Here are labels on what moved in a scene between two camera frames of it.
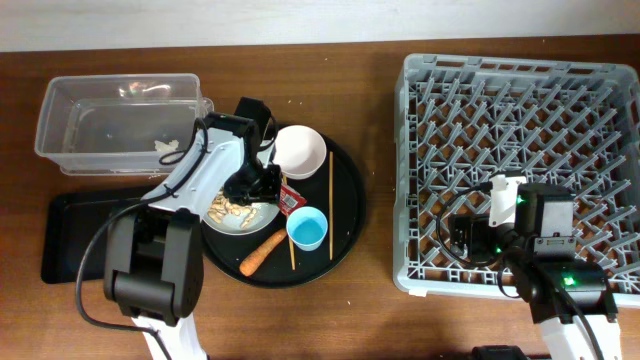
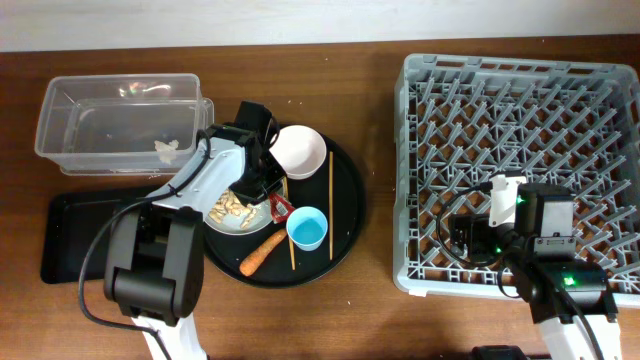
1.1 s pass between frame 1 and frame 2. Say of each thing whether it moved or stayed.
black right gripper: stayed
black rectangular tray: stayed
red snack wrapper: moved
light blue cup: stayed
